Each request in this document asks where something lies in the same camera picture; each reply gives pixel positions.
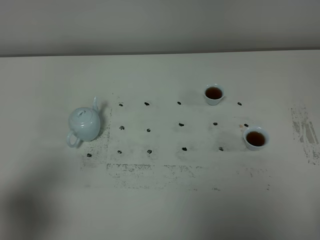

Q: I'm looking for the light blue porcelain teapot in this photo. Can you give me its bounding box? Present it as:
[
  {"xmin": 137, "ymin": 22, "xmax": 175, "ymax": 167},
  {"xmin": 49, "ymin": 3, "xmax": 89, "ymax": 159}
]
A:
[{"xmin": 66, "ymin": 97, "xmax": 101, "ymax": 148}]

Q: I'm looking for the far light blue teacup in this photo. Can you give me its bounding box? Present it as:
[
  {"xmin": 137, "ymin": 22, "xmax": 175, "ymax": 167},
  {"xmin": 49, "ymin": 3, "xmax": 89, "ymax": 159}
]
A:
[{"xmin": 204, "ymin": 84, "xmax": 225, "ymax": 106}]

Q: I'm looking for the light blue teacup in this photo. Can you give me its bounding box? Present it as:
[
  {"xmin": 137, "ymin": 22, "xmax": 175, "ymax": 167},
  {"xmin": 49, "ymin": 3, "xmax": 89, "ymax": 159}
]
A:
[
  {"xmin": 204, "ymin": 84, "xmax": 225, "ymax": 106},
  {"xmin": 243, "ymin": 126, "xmax": 270, "ymax": 151}
]

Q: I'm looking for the near light blue teacup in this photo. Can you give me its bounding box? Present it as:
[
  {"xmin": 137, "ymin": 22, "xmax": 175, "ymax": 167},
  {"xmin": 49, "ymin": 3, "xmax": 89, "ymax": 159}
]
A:
[{"xmin": 243, "ymin": 126, "xmax": 270, "ymax": 151}]

